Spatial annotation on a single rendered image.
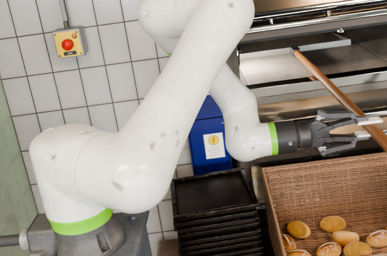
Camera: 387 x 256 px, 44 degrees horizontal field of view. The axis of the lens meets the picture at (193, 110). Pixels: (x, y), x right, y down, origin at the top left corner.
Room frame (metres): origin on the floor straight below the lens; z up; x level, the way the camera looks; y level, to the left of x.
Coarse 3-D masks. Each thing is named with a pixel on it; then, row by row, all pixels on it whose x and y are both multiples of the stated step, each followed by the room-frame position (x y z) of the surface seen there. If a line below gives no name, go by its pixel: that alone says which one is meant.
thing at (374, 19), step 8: (376, 16) 1.62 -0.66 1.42; (384, 16) 1.61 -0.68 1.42; (320, 24) 1.62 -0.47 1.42; (328, 24) 1.62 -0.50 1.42; (336, 24) 1.62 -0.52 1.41; (344, 24) 1.62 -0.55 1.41; (352, 24) 1.61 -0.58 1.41; (360, 24) 1.61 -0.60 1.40; (256, 32) 1.63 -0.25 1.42; (264, 32) 1.63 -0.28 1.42; (272, 32) 1.62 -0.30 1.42; (280, 32) 1.62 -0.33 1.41; (288, 32) 1.62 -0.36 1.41; (296, 32) 1.62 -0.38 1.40; (304, 32) 1.62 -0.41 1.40; (240, 40) 1.66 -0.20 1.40; (248, 40) 1.62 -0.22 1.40
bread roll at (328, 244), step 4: (320, 244) 1.49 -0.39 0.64; (324, 244) 1.48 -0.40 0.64; (328, 244) 1.47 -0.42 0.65; (332, 244) 1.47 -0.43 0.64; (336, 244) 1.48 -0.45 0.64; (320, 248) 1.47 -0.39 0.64; (324, 248) 1.47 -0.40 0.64; (328, 248) 1.46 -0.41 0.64; (332, 248) 1.46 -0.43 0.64; (336, 248) 1.47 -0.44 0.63; (340, 248) 1.48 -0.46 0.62; (316, 252) 1.48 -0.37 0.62; (320, 252) 1.46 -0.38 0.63; (324, 252) 1.46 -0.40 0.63; (328, 252) 1.46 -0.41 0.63; (332, 252) 1.46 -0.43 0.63; (336, 252) 1.46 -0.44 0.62; (340, 252) 1.47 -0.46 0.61
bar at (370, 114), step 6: (378, 108) 1.40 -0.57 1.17; (384, 108) 1.40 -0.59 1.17; (366, 114) 1.39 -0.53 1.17; (372, 114) 1.39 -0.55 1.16; (378, 114) 1.39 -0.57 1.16; (384, 114) 1.39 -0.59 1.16; (294, 120) 1.41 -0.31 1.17; (300, 120) 1.40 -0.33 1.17; (306, 120) 1.40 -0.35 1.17; (324, 120) 1.39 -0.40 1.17; (330, 120) 1.39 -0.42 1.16; (336, 120) 1.39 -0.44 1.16
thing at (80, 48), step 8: (56, 32) 1.72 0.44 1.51; (64, 32) 1.72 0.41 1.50; (72, 32) 1.71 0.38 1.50; (80, 32) 1.72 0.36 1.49; (56, 40) 1.72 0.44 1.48; (72, 40) 1.71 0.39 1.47; (80, 40) 1.72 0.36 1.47; (56, 48) 1.72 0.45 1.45; (72, 48) 1.72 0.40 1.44; (80, 48) 1.71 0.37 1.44; (64, 56) 1.72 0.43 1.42; (72, 56) 1.72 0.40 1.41
